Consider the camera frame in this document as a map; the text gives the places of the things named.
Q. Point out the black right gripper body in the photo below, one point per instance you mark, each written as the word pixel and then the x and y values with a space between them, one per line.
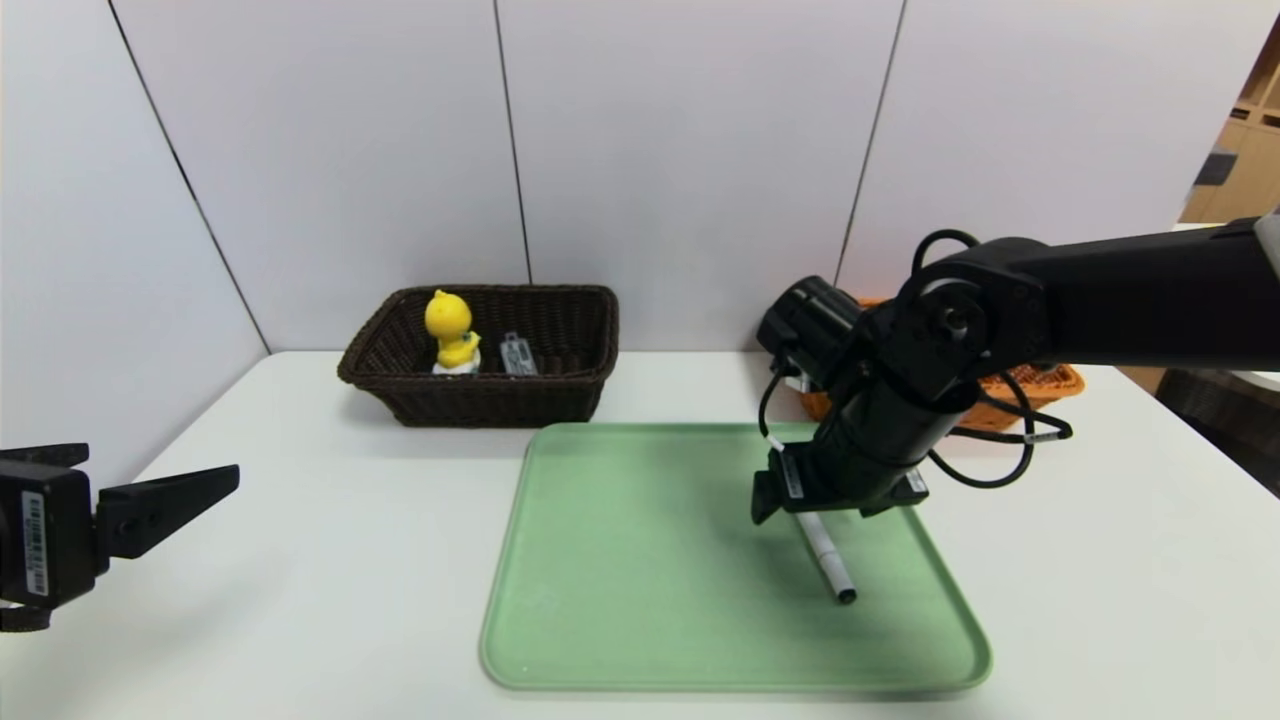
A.
pixel 800 482

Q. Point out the dark grey chair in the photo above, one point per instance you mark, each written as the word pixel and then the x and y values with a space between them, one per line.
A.
pixel 1200 410

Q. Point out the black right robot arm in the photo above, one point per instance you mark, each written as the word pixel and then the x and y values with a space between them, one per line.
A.
pixel 1100 290

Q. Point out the yellow duck toy car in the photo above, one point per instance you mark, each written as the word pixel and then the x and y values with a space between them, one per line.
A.
pixel 450 320

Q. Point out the wooden shelf cabinet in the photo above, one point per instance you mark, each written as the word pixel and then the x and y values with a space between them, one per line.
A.
pixel 1245 170

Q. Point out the white background table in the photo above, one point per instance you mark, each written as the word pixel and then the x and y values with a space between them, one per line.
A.
pixel 1262 380

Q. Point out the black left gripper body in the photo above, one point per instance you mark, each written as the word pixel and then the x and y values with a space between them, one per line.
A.
pixel 45 540

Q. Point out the white marker pen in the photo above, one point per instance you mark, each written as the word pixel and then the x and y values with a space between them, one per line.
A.
pixel 828 560

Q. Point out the clear plastic compass case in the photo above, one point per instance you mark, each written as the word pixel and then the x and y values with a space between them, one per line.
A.
pixel 518 358

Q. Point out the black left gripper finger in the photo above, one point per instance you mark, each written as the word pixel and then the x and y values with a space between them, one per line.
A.
pixel 45 455
pixel 160 505

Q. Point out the green plastic tray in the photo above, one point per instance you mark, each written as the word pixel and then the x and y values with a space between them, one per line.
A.
pixel 650 600

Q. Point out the orange wicker basket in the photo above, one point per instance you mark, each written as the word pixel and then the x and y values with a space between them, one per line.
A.
pixel 1050 385

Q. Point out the dark brown wicker basket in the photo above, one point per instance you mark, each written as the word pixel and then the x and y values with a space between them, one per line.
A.
pixel 480 400

